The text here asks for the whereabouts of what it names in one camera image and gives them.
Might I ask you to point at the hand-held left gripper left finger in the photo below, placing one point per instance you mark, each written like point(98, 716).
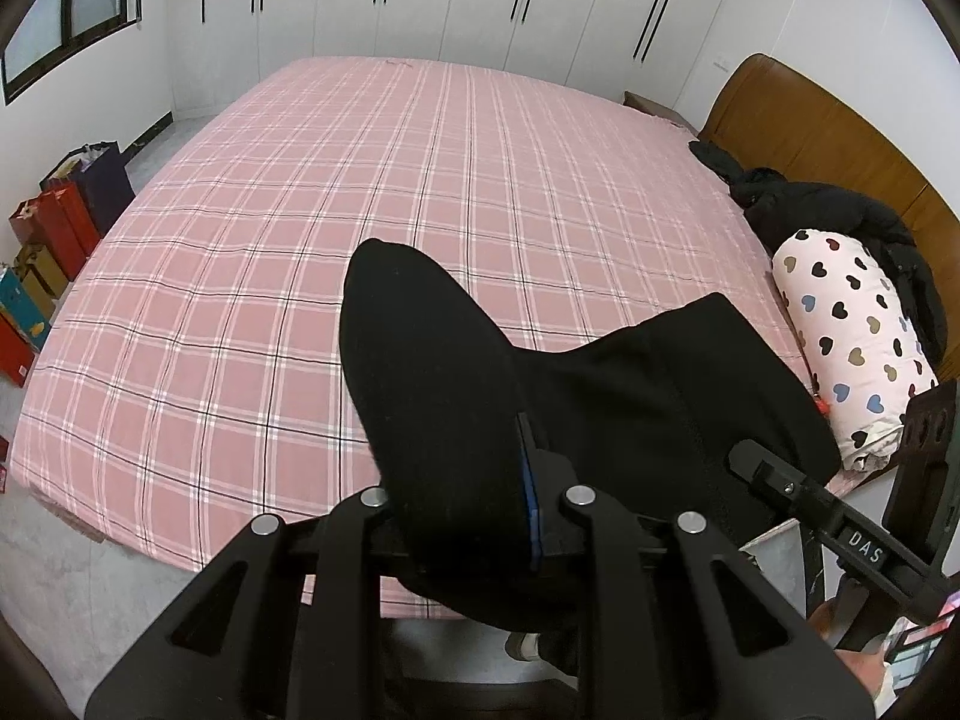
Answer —
point(225, 615)

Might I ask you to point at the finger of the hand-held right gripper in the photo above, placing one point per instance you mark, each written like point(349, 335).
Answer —
point(772, 476)

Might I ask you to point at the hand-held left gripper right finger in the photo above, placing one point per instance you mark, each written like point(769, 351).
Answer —
point(531, 499)

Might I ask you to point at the black pants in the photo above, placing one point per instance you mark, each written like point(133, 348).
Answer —
point(450, 390)

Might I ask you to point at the person's right hand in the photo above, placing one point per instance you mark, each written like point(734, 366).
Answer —
point(859, 679)

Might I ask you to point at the small red object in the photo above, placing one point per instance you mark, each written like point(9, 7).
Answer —
point(825, 406)

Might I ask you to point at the person's white shoe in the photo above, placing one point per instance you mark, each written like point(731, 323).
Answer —
point(523, 645)

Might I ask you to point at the heart print bolster pillow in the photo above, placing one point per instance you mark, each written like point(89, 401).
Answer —
point(847, 315)

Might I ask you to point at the black jacket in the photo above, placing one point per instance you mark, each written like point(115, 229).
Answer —
point(825, 210)

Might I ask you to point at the red gift box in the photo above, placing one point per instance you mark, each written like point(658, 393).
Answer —
point(15, 356)

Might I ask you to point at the brown wooden headboard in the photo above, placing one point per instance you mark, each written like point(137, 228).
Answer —
point(825, 142)

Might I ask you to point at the pink plaid bed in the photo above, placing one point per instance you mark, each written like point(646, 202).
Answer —
point(300, 240)

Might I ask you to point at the teal gift box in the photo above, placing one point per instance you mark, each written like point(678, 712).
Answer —
point(22, 311)

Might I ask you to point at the brown nightstand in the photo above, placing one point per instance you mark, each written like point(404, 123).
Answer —
point(660, 109)

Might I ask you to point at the brown gift box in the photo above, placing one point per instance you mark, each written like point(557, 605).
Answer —
point(41, 270)

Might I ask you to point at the dark red gift bag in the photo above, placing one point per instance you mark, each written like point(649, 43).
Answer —
point(30, 225)

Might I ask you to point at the navy gift bag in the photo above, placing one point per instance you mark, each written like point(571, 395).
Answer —
point(105, 180)

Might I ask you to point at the white wardrobe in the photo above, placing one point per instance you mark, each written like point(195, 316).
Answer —
point(450, 0)

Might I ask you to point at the black framed window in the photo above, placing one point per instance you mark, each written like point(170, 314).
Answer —
point(45, 30)

